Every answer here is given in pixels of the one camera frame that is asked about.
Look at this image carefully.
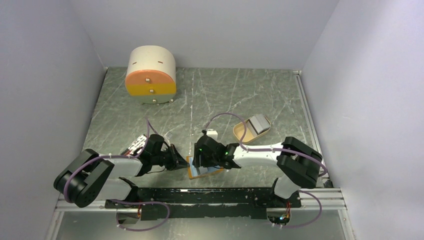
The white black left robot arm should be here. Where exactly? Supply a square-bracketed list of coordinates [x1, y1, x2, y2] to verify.
[53, 134, 189, 208]

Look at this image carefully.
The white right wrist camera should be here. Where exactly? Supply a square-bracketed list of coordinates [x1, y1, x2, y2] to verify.
[202, 129, 218, 141]

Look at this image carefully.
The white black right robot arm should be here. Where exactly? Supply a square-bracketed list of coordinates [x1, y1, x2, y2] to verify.
[190, 135, 325, 207]

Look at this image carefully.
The beige oval tray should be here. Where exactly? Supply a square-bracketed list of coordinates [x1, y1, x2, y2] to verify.
[233, 116, 272, 144]

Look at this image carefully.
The beige orange drawer cabinet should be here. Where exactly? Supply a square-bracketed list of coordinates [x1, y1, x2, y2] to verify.
[124, 45, 177, 105]

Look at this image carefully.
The stack of grey cards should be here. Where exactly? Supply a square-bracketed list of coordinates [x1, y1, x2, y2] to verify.
[247, 114, 271, 135]

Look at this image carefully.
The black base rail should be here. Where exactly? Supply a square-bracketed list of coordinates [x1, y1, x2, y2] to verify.
[104, 183, 302, 221]

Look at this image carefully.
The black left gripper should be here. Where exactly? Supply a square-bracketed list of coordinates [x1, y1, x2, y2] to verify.
[151, 143, 190, 171]

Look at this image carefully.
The orange blue card holder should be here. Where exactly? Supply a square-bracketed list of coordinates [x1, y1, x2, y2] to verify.
[186, 156, 224, 180]

